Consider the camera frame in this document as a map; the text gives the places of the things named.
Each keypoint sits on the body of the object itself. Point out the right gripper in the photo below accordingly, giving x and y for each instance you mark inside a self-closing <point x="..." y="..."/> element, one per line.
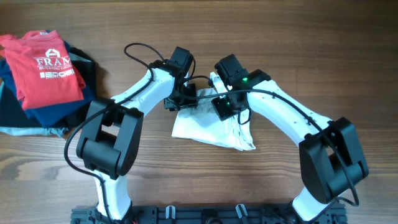
<point x="221" y="112"/>

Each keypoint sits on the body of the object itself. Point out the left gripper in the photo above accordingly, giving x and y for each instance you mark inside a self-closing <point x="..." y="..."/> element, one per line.
<point x="189" y="100"/>

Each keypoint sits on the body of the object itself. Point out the white Puma t-shirt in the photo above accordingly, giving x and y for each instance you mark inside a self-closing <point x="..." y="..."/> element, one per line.
<point x="203" y="124"/>

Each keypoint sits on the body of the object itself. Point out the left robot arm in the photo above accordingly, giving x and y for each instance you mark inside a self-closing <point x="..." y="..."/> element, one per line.
<point x="110" y="139"/>

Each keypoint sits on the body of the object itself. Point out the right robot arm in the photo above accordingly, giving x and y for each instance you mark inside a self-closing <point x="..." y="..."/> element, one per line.
<point x="331" y="157"/>

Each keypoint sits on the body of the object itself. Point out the navy blue folded t-shirt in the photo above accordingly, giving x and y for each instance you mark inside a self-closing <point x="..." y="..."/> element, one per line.
<point x="46" y="83"/>

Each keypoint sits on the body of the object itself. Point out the red folded t-shirt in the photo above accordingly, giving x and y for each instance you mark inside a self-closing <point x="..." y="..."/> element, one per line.
<point x="42" y="69"/>

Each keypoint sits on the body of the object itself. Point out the black folded garment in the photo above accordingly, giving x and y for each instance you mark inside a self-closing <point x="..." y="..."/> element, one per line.
<point x="67" y="115"/>

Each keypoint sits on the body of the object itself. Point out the light blue folded garment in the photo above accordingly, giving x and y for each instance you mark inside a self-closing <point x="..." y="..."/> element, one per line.
<point x="31" y="131"/>

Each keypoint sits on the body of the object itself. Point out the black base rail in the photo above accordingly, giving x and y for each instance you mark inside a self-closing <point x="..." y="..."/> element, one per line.
<point x="199" y="214"/>

